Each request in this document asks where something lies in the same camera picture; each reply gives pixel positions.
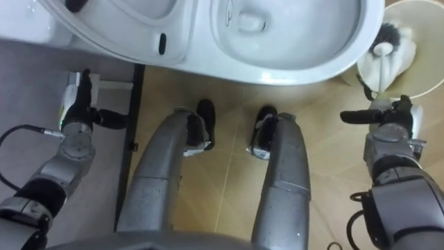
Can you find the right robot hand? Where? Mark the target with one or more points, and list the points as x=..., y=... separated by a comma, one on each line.
x=399, y=112

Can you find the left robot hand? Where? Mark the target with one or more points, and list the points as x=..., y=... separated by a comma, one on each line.
x=80, y=107

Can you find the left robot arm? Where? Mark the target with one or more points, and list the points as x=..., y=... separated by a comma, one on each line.
x=66, y=156

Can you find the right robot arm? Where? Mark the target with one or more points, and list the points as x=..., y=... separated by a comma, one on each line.
x=402, y=194

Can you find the round beige bin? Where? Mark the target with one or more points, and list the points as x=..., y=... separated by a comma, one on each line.
x=428, y=52

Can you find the black and white toilet brush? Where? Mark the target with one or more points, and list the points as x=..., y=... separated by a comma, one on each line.
x=384, y=38

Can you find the white toilet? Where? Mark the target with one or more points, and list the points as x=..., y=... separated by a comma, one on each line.
x=298, y=41

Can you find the robot legs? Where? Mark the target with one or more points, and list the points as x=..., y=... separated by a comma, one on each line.
x=284, y=194

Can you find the robot body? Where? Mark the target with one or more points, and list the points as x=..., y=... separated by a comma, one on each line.
x=152, y=242

